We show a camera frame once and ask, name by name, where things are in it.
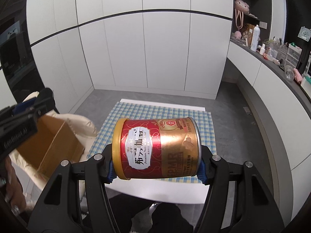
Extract black glass panel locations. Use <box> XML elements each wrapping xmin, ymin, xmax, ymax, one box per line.
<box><xmin>0</xmin><ymin>0</ymin><xmax>46</xmax><ymax>107</ymax></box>

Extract white green basket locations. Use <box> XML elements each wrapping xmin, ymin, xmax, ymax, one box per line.
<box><xmin>300</xmin><ymin>75</ymin><xmax>311</xmax><ymax>90</ymax></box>

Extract red gold can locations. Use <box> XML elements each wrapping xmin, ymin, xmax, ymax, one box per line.
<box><xmin>112</xmin><ymin>117</ymin><xmax>202</xmax><ymax>180</ymax></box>

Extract pink soft item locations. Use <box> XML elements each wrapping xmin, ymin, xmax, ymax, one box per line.
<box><xmin>293</xmin><ymin>68</ymin><xmax>303</xmax><ymax>84</ymax></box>

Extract clear glass bowl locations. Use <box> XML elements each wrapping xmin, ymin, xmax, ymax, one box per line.
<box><xmin>283</xmin><ymin>65</ymin><xmax>294</xmax><ymax>80</ymax></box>

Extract white spray bottle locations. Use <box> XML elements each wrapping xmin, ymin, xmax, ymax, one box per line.
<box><xmin>250</xmin><ymin>25</ymin><xmax>261</xmax><ymax>52</ymax></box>

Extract clear acrylic organizer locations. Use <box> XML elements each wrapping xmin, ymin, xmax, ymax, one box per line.
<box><xmin>265</xmin><ymin>37</ymin><xmax>288</xmax><ymax>61</ymax></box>

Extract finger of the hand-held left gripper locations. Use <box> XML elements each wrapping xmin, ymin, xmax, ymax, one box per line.
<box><xmin>12</xmin><ymin>101</ymin><xmax>36</xmax><ymax>114</ymax></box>
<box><xmin>23</xmin><ymin>88</ymin><xmax>56</xmax><ymax>120</ymax></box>

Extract brown paw print bag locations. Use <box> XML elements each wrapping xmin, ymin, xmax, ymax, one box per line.
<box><xmin>243</xmin><ymin>24</ymin><xmax>255</xmax><ymax>46</ymax></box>

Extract blue checkered tablecloth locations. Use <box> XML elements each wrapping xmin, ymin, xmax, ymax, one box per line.
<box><xmin>86</xmin><ymin>101</ymin><xmax>215</xmax><ymax>183</ymax></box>

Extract brown cardboard box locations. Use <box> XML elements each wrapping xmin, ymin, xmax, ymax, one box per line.
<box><xmin>17</xmin><ymin>115</ymin><xmax>85</xmax><ymax>177</ymax></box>

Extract cream padded armchair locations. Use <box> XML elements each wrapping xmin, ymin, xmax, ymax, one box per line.
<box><xmin>8</xmin><ymin>91</ymin><xmax>99</xmax><ymax>192</ymax></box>

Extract person's left hand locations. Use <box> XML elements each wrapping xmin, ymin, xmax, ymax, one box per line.
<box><xmin>0</xmin><ymin>156</ymin><xmax>28</xmax><ymax>215</ymax></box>

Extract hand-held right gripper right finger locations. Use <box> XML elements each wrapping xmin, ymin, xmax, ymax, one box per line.
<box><xmin>193</xmin><ymin>145</ymin><xmax>286</xmax><ymax>233</ymax></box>

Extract white sideboard dark top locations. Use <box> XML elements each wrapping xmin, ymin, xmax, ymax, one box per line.
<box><xmin>227</xmin><ymin>40</ymin><xmax>311</xmax><ymax>224</ymax></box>

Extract person's black trousers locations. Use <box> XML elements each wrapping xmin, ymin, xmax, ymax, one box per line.
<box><xmin>108</xmin><ymin>194</ymin><xmax>209</xmax><ymax>233</ymax></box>

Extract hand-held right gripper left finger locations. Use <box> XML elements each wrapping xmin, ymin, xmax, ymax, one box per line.
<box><xmin>35</xmin><ymin>144</ymin><xmax>122</xmax><ymax>233</ymax></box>

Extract white table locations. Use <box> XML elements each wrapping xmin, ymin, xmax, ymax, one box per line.
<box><xmin>80</xmin><ymin>98</ymin><xmax>215</xmax><ymax>204</ymax></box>

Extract white mini drawer organizer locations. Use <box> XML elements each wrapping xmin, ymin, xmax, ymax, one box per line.
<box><xmin>286</xmin><ymin>46</ymin><xmax>302</xmax><ymax>67</ymax></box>

